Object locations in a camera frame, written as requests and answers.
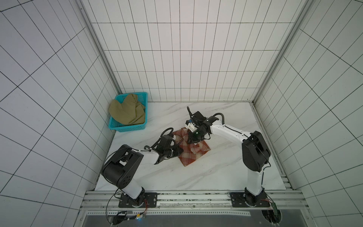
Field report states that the red plaid skirt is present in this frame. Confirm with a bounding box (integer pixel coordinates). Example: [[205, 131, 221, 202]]
[[173, 128, 210, 166]]

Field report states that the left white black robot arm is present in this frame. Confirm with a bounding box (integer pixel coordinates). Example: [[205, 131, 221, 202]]
[[101, 127, 183, 206]]

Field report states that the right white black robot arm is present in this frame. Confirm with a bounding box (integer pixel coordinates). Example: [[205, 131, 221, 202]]
[[185, 107, 271, 208]]

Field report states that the olive green skirt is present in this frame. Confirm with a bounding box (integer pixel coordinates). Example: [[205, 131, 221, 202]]
[[108, 94, 146, 125]]

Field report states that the teal plastic basket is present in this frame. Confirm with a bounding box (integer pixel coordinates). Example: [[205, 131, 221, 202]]
[[108, 92, 148, 132]]

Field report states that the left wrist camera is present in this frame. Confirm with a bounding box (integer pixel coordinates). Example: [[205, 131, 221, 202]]
[[160, 134, 175, 149]]

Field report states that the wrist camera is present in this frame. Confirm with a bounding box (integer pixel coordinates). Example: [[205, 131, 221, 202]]
[[160, 134, 175, 149], [185, 119, 199, 132]]

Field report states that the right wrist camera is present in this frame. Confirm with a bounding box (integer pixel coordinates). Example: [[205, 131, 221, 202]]
[[185, 119, 199, 132]]

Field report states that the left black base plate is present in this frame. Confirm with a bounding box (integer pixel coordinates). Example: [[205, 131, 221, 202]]
[[118, 193, 158, 208]]

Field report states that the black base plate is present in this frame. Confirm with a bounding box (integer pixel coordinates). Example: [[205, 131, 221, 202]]
[[230, 191, 270, 208], [118, 193, 158, 208]]

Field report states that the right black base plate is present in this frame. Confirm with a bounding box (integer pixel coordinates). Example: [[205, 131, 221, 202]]
[[230, 191, 270, 208]]

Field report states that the left control board with wires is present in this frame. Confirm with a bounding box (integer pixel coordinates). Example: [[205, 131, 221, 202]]
[[105, 189, 148, 226]]

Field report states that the control board with wires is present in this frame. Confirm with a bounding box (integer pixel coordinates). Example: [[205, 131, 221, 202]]
[[261, 194, 282, 226], [105, 189, 148, 226]]

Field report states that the right control board with wires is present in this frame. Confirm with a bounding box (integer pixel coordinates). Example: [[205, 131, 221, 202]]
[[261, 194, 282, 226]]

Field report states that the aluminium mounting rail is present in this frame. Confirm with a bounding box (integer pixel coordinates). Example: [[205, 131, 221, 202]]
[[80, 177, 309, 212]]

